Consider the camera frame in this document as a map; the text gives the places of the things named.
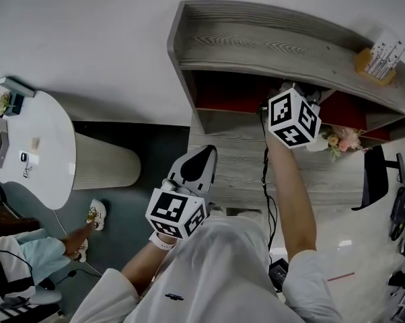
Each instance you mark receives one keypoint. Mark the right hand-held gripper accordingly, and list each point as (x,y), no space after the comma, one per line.
(283,113)

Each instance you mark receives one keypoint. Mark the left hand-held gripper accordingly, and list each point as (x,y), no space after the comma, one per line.
(169,207)

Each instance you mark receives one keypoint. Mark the grey wooden shelf unit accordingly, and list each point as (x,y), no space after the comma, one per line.
(249,42)

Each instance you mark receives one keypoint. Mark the person's right forearm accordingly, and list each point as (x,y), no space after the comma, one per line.
(293,200)

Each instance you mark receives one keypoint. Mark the person's left forearm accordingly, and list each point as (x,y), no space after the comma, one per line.
(142,271)

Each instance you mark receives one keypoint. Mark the grey wooden shelf desk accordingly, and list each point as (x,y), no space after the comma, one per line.
(239,167)

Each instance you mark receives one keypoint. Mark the white vase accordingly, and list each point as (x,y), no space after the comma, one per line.
(318,143)

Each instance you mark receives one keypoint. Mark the pink flower bouquet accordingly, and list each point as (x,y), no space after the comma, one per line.
(345,140)

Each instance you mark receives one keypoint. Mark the white wristwatch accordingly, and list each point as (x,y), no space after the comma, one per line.
(162,242)

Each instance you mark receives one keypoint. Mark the person's white shirt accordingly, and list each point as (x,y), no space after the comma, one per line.
(216,274)

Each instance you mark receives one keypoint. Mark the wooden card holder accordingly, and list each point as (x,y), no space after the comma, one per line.
(377,64)

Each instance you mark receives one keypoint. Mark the black office chair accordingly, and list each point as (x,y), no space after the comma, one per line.
(374,177)

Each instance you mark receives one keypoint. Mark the black battery box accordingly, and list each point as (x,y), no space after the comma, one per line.
(278,274)

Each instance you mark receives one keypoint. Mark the white rounded table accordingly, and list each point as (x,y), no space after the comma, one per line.
(54,150)

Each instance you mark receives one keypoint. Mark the black bag with yellow trim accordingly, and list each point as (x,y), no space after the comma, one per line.
(404,210)

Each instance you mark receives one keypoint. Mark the small black device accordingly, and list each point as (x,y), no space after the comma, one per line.
(23,155)

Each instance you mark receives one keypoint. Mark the red floor tape strip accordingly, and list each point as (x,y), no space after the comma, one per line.
(340,276)

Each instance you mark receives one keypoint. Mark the white swivel chair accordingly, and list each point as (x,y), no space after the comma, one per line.
(46,296)

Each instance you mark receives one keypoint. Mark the green planter box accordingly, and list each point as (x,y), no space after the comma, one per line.
(15,104)

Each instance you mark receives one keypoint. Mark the dark wooden cabinet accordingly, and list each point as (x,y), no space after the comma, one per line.
(7,220)

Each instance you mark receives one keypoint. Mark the grey rectangular bar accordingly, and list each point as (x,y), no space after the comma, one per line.
(15,86)

